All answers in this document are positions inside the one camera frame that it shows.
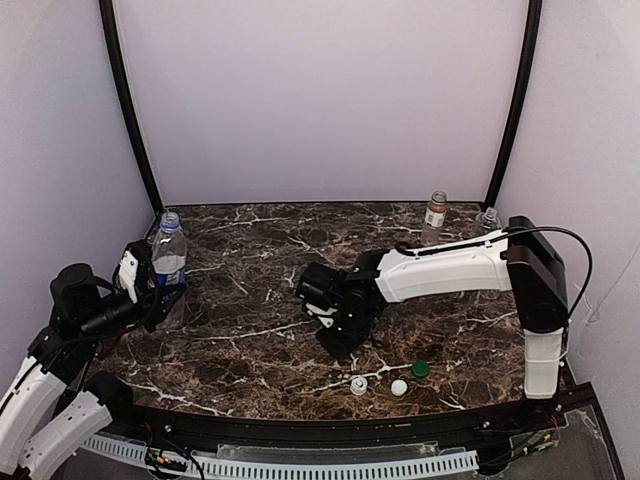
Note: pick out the white slotted cable duct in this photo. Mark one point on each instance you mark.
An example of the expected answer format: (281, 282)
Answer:
(412, 461)

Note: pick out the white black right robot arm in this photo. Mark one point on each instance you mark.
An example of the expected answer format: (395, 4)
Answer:
(517, 259)

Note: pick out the white ribbed bottle cap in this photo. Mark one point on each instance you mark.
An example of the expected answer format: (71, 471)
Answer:
(358, 385)

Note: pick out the black corner frame post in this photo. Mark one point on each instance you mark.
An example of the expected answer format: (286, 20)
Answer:
(526, 60)
(125, 98)

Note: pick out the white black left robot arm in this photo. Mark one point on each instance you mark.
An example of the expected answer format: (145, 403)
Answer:
(87, 311)

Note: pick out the black front frame rail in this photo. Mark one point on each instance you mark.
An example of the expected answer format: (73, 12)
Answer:
(474, 428)

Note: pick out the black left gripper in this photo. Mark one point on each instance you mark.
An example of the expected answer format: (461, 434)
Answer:
(151, 298)

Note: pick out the black right corner frame post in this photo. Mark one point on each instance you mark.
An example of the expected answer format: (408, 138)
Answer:
(526, 60)

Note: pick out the black left corner frame post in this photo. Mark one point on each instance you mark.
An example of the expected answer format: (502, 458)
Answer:
(125, 98)

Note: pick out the blue cap water bottle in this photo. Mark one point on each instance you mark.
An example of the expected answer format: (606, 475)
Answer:
(169, 254)

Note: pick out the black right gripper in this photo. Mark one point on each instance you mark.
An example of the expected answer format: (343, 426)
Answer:
(308, 288)

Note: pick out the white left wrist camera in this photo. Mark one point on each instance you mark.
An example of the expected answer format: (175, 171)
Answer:
(127, 273)

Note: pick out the green lid brown jar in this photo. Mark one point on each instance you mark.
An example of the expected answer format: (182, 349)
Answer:
(434, 218)

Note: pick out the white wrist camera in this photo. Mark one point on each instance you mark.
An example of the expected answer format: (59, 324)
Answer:
(127, 273)
(325, 315)

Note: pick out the clear plastic bottle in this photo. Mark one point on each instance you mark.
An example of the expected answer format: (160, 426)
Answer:
(488, 221)

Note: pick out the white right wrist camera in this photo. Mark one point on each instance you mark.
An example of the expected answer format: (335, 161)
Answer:
(325, 315)

